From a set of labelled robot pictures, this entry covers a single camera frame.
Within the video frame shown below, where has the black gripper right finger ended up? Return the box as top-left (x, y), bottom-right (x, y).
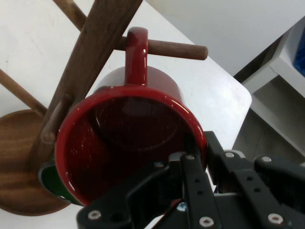
top-left (205, 131), bottom-right (305, 229)

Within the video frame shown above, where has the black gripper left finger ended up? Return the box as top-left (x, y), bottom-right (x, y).
top-left (76, 151), bottom-right (224, 229)

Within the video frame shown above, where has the red ceramic mug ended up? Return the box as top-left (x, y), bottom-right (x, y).
top-left (54, 27), bottom-right (207, 208)

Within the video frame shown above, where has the white shelf unit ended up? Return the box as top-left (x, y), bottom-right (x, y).
top-left (232, 18), bottom-right (305, 167)

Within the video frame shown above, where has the blue textured object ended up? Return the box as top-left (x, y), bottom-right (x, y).
top-left (294, 23), bottom-right (305, 77)

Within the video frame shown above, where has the green enamel mug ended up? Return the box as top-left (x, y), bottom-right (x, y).
top-left (38, 162), bottom-right (83, 206)

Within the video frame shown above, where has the dark wooden mug tree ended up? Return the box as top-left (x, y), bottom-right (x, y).
top-left (0, 0), bottom-right (208, 215)

